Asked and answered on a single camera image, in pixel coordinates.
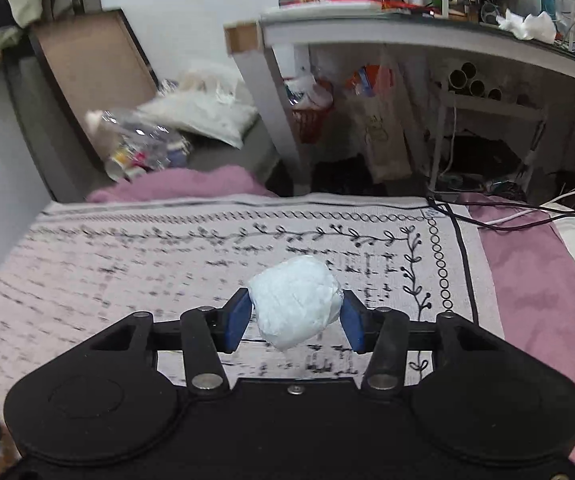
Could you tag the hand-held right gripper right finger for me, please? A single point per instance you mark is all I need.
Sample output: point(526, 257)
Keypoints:
point(353, 322)

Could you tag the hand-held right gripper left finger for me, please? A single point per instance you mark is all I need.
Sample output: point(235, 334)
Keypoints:
point(237, 317)

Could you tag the white soft paper wad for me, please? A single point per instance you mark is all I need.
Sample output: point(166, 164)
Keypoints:
point(295, 300)

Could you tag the white black printed blanket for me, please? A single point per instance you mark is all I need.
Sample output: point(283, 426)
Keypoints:
point(117, 270)

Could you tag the pink bed sheet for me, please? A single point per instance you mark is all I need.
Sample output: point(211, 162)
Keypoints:
point(532, 285)

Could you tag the beige tote bag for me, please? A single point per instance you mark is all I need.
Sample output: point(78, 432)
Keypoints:
point(382, 130)

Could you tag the clear bag of bottles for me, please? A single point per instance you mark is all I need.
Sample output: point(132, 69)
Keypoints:
point(142, 142)

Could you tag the white plastic bag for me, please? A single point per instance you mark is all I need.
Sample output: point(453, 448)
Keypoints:
point(207, 110)

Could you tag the red basket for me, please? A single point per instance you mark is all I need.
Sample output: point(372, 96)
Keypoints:
point(312, 115)

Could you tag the cardboard tubes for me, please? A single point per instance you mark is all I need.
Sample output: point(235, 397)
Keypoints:
point(472, 82)

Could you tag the white desk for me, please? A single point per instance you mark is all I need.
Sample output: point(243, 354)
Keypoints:
point(367, 27)

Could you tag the crumpled white tissue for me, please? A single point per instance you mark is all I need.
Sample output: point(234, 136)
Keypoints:
point(530, 27)

